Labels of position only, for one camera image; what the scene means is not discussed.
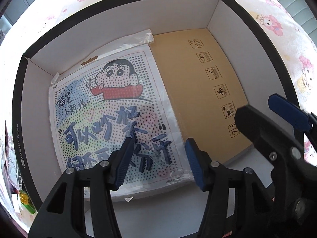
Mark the black cardboard box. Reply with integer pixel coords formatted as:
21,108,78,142
11,0,299,208

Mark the cartoon diamond painting kit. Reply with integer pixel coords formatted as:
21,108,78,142
49,29,193,200

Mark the pink cartoon print bedspread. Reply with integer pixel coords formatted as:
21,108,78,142
1,0,316,237

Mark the green yellow toy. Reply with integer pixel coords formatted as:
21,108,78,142
19,190,36,214

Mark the brown cardboard sheet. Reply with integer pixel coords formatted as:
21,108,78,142
150,29,251,163

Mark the grey padded headboard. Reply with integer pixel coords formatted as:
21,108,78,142
277,0,316,45

